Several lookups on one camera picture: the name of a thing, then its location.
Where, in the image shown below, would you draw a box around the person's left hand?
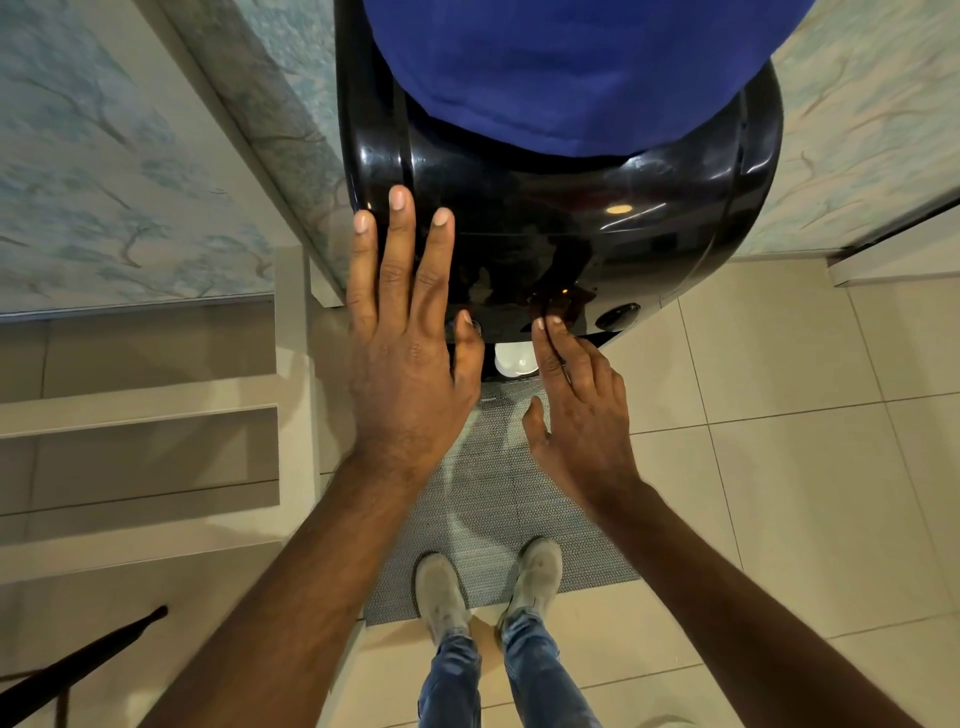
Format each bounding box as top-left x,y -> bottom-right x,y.
345,185 -> 486,486

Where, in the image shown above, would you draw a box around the person's right hand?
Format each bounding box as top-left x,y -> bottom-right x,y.
522,315 -> 641,520

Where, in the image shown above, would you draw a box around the person's right forearm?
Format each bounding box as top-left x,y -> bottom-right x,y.
592,480 -> 922,728

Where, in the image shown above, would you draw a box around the person's left forearm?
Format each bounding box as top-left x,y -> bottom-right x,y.
138,450 -> 432,728

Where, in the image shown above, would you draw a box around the white cup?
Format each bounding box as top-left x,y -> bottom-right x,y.
494,342 -> 540,378

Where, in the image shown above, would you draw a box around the grey woven floor mat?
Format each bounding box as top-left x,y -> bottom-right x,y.
364,378 -> 641,628

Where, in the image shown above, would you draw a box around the black water dispenser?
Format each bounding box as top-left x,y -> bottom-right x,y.
333,0 -> 786,381

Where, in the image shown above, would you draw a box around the person's right grey shoe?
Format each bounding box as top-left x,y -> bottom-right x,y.
494,537 -> 564,633

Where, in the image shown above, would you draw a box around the person's grey shoe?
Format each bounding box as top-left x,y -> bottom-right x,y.
494,537 -> 564,633
413,553 -> 473,647

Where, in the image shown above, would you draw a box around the person's left grey shoe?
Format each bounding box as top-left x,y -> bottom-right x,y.
413,553 -> 473,647

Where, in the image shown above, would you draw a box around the person's blue jeans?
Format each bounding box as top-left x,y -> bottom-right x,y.
417,609 -> 602,728

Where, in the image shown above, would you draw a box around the blue water bottle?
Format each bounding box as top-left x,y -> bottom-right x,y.
362,0 -> 817,159

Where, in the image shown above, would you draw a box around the beige shelf unit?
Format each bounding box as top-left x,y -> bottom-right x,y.
0,246 -> 325,588

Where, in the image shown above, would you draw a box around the black stick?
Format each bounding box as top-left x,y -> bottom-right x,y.
0,605 -> 170,728

